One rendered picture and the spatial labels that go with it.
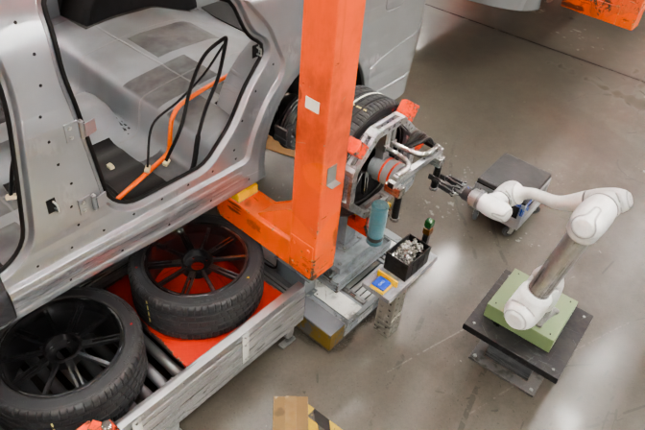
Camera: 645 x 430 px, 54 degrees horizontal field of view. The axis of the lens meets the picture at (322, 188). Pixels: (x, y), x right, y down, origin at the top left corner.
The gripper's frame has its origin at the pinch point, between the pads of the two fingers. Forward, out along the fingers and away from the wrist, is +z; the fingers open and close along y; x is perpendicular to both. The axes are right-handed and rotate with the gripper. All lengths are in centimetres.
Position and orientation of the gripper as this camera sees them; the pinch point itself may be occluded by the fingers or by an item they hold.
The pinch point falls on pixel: (436, 177)
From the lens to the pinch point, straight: 325.6
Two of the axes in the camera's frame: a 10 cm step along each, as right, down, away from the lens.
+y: 6.6, -4.4, 6.1
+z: -7.5, -4.6, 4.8
